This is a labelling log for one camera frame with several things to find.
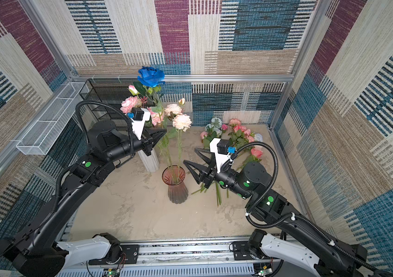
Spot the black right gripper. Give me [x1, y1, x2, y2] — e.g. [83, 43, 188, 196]
[184, 148, 252, 200]

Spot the cream white rose stem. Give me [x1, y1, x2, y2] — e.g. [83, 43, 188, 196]
[173, 114, 192, 167]

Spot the pink ribbed glass vase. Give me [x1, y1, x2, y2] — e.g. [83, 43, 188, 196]
[162, 165, 188, 204]

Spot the blue rose stem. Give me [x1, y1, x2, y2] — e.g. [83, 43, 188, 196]
[129, 66, 165, 127]

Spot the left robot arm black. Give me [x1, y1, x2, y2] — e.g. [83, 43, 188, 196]
[0, 100, 167, 277]

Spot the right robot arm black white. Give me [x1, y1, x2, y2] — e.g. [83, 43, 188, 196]
[183, 138, 393, 277]

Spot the white ribbed ceramic vase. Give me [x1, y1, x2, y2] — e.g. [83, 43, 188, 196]
[137, 149, 159, 173]

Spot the pile of artificial flowers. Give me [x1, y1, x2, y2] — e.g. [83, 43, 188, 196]
[192, 117, 263, 206]

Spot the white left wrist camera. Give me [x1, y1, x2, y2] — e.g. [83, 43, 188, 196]
[127, 107, 151, 140]

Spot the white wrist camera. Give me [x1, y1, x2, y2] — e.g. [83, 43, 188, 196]
[127, 107, 151, 140]
[209, 138, 236, 173]

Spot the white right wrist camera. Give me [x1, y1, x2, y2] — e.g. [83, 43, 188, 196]
[209, 138, 236, 173]

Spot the black wire mesh shelf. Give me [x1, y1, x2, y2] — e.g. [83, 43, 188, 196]
[80, 78, 136, 132]

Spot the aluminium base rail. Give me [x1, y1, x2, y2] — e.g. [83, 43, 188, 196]
[59, 234, 319, 277]

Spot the white wire mesh basket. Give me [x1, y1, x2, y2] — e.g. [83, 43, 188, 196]
[16, 82, 84, 155]

